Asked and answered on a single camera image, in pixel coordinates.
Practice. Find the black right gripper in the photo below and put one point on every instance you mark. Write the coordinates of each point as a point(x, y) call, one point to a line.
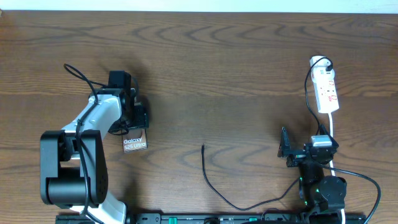
point(297, 157)

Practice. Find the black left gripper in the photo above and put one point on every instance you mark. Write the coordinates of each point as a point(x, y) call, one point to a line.
point(142, 117)

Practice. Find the Galaxy S25 Ultra smartphone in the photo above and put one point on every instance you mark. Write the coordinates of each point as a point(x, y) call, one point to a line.
point(135, 140)

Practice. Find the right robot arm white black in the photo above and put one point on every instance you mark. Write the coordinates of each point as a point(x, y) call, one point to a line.
point(324, 195)

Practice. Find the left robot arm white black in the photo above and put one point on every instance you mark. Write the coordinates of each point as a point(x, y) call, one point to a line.
point(73, 172)

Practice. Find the white power strip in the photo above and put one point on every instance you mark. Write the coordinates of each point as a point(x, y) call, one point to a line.
point(322, 75)

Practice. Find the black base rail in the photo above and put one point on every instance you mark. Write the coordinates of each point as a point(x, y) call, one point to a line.
point(156, 218)

